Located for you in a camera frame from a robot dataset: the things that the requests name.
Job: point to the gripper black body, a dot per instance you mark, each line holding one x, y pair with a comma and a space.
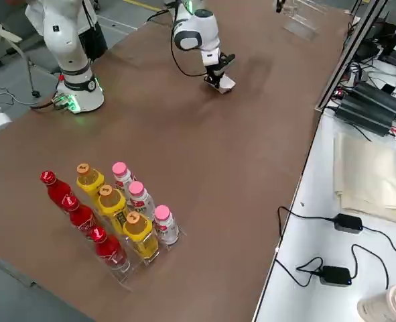
221, 63

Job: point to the white shallow box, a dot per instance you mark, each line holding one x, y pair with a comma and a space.
227, 84

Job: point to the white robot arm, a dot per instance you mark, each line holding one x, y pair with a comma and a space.
70, 50

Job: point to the clear stepped plastic holder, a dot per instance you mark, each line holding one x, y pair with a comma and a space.
301, 23

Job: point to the person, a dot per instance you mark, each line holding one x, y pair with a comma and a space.
95, 37

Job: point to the pink-capped white bottle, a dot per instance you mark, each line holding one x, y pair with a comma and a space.
167, 228
122, 177
140, 199

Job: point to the black power supply unit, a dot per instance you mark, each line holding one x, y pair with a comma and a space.
362, 117
382, 97

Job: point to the yellow drink bottle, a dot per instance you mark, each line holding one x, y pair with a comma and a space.
90, 181
139, 234
112, 204

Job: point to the red cola bottle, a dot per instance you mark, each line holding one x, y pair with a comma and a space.
109, 251
57, 192
82, 221

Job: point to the black power adapter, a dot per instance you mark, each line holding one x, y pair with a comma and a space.
335, 275
348, 223

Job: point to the white chair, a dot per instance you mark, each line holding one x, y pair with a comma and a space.
8, 35

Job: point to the clear acrylic bottle shelf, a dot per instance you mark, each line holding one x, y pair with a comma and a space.
117, 275

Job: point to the aluminium frame post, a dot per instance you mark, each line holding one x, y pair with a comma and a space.
348, 60

